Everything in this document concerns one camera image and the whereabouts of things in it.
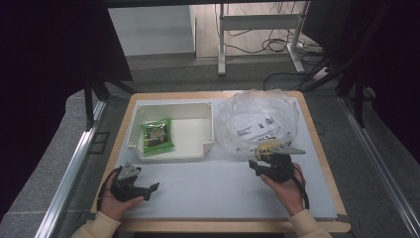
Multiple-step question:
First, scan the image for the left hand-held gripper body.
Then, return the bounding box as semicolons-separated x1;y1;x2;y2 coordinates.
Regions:
110;161;149;203

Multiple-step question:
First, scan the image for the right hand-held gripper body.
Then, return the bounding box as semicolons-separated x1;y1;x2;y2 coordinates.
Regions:
253;145;307;183

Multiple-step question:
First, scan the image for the green snack packet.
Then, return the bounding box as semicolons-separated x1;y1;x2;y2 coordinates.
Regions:
141;117;175;158

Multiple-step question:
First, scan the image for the clear plastic bag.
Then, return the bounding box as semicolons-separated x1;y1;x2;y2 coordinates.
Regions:
213;88;301;162

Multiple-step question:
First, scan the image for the white plastic bin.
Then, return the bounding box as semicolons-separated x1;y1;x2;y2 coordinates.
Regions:
126;101;216;164

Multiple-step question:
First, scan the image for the person's left hand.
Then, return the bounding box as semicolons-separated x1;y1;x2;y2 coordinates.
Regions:
98;179;146;222

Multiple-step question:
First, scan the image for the person's right hand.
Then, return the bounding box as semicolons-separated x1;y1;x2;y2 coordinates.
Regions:
260;162;307;218

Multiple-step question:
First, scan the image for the yellow packet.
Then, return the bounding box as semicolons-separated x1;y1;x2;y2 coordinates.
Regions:
255;139;281;157

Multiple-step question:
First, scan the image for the white table mat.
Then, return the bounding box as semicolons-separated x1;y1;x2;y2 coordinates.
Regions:
113;97;339;221

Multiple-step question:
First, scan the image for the wooden table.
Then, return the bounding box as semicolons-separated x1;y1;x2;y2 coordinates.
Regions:
90;90;352;234

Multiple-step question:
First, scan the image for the black metal stand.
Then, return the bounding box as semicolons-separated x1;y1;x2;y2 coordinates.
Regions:
83;72;137;132

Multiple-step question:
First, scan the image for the white power strip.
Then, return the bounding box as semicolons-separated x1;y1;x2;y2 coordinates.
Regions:
311;66;330;81

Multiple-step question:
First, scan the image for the dark curtain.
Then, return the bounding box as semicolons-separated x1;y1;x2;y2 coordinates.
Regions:
301;0;420;164
0;0;134;222

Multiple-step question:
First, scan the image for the white panel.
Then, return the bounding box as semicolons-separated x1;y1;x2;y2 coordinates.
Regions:
107;4;196;58

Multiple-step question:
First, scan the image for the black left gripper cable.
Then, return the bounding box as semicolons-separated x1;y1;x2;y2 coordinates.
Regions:
96;166;124;213

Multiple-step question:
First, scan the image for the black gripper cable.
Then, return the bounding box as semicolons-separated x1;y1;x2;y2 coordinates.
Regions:
291;164;311;211
96;166;124;213

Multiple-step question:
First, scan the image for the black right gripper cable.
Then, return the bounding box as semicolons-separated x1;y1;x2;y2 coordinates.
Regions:
291;164;311;211

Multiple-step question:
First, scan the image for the aluminium rail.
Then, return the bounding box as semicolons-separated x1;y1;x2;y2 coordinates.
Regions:
34;100;107;238
339;95;420;238

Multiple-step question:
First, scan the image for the black floor cable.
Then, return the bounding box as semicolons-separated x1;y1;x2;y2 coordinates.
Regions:
262;70;320;92

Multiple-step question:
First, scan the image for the bundle of floor cables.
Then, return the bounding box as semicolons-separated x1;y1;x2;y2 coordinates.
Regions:
223;3;300;55

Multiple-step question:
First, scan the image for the white desk frame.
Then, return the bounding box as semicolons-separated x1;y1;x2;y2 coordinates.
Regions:
216;1;312;77

